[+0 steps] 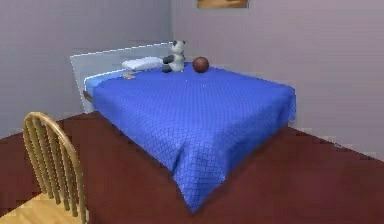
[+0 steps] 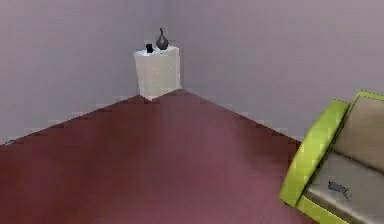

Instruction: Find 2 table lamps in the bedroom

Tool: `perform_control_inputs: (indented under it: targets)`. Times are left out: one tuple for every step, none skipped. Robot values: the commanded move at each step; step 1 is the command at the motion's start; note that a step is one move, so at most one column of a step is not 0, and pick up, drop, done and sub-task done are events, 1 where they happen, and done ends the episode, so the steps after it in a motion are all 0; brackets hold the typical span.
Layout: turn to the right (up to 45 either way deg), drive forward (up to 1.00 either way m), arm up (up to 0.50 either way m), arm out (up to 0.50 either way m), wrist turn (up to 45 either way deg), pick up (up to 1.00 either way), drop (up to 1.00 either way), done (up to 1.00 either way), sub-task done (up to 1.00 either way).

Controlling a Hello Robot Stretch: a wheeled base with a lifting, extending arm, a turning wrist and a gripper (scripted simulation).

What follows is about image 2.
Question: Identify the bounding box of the white cabinet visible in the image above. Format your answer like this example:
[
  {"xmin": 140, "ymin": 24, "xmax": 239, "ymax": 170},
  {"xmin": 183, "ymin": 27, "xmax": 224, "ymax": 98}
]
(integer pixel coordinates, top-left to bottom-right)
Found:
[{"xmin": 133, "ymin": 45, "xmax": 183, "ymax": 101}]

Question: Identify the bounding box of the grey vase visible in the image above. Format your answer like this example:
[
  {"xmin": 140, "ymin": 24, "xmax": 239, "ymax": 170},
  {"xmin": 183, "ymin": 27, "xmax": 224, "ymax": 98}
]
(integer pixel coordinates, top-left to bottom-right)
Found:
[{"xmin": 155, "ymin": 27, "xmax": 170, "ymax": 51}]

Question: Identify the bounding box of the green sofa with beige cushions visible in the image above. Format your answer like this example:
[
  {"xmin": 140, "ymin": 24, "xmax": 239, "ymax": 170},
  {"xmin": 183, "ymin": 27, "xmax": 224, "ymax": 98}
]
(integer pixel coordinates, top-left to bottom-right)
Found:
[{"xmin": 278, "ymin": 89, "xmax": 384, "ymax": 224}]

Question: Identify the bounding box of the dark small object on cushion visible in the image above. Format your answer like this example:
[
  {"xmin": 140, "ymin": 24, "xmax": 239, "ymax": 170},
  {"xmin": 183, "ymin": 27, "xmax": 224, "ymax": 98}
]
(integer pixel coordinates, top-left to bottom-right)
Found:
[{"xmin": 327, "ymin": 180, "xmax": 353, "ymax": 203}]

